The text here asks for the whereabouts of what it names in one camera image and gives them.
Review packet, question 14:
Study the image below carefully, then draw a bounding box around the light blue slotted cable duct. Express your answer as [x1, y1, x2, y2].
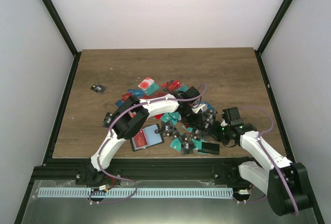
[37, 187, 233, 199]

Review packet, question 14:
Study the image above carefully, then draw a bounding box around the black VIP card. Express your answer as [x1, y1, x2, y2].
[90, 83, 107, 94]

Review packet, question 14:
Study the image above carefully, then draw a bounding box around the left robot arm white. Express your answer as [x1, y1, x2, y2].
[86, 84, 207, 185]

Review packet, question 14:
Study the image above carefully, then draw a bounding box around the blue card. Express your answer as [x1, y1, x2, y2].
[128, 89, 144, 98]

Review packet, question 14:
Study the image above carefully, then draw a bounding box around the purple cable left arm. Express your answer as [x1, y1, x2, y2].
[87, 83, 208, 204]

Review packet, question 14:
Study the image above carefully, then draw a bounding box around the black leather card holder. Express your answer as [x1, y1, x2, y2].
[130, 124, 164, 152]

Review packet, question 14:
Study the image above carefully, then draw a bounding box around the black box on cards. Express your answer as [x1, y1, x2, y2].
[199, 142, 220, 155]

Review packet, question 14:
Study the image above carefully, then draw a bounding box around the teal card top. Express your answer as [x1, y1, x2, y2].
[145, 82, 159, 96]

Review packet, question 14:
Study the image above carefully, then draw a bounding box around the white card red circle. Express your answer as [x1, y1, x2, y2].
[138, 77, 154, 91]

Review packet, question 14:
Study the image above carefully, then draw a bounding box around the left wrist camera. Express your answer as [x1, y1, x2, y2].
[192, 103, 208, 113]

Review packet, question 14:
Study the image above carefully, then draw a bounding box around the black front rail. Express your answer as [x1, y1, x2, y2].
[32, 157, 252, 186]

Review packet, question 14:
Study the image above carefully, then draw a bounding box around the black frame post right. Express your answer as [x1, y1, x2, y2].
[254, 0, 308, 54]

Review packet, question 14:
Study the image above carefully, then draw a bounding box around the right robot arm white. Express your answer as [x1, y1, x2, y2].
[212, 107, 313, 216]

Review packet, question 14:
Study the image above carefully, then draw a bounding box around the black frame post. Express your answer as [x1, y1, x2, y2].
[27, 0, 79, 56]
[254, 0, 308, 54]

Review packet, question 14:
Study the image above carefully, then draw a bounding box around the black frame post left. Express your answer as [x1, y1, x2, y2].
[27, 0, 79, 56]

